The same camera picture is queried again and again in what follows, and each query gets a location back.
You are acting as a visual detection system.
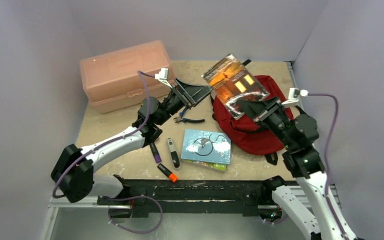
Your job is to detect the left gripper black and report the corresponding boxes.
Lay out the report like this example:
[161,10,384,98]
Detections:
[155,78,213,126]

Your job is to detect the red backpack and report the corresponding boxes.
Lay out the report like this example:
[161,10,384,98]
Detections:
[210,59,295,167]

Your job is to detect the dark brown cover paperback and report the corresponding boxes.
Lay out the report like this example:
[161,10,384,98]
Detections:
[201,53,270,120]

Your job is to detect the light blue paperback book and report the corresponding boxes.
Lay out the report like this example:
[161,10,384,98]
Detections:
[180,129,232,165]

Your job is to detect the green bottom paperback book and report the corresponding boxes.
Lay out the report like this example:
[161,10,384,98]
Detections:
[181,159,228,172]

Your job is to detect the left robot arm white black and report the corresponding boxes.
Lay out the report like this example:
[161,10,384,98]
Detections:
[50,78,213,203]

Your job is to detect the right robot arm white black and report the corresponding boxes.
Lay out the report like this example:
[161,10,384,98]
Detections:
[237,97,358,240]

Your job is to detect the purple black highlighter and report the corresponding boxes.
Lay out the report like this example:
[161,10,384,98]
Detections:
[149,142,162,164]

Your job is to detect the pink plastic storage box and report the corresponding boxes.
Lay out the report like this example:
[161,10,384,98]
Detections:
[79,40,175,114]

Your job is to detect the orange black highlighter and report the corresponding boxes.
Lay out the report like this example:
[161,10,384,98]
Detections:
[157,163,178,183]

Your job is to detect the blue handled pliers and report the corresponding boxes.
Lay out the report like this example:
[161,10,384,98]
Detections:
[173,107,205,124]

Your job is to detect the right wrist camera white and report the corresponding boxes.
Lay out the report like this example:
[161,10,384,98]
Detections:
[282,87,309,108]

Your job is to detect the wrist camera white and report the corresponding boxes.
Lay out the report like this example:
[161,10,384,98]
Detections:
[154,67,173,89]
[282,87,309,108]

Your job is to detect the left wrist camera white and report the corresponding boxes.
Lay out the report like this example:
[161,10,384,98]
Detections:
[154,67,173,89]

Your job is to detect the black metal base plate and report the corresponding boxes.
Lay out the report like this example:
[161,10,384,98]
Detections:
[97,176,288,218]

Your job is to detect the aluminium frame rails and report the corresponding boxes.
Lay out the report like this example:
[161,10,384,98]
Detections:
[46,61,350,240]

